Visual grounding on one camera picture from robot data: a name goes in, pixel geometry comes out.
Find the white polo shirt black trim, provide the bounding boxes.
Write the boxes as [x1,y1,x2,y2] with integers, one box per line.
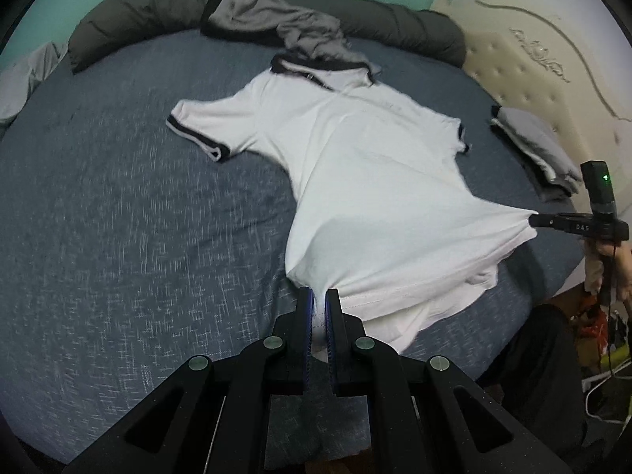
[167,54,536,351]

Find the person's dark trousers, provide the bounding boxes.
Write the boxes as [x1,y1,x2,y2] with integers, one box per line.
[477,304,587,470]

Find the blue patterned bed sheet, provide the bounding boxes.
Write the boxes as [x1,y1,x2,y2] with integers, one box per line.
[1,30,582,468]

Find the stack of folded clothes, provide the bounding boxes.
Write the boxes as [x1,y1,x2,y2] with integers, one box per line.
[489,105,583,202]

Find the grey crumpled garment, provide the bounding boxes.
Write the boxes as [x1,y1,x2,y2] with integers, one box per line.
[199,0,380,76]

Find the clutter on floor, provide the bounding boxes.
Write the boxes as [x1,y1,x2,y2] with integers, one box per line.
[571,291,631,394]

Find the cream tufted headboard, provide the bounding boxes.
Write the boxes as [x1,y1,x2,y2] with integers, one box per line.
[428,0,632,184]

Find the light grey blanket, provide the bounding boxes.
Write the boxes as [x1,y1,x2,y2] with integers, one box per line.
[0,42,68,131]

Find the dark grey rolled duvet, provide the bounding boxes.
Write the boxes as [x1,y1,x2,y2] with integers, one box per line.
[69,0,466,73]

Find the person's right hand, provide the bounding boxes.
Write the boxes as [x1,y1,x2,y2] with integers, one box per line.
[584,239,632,312]

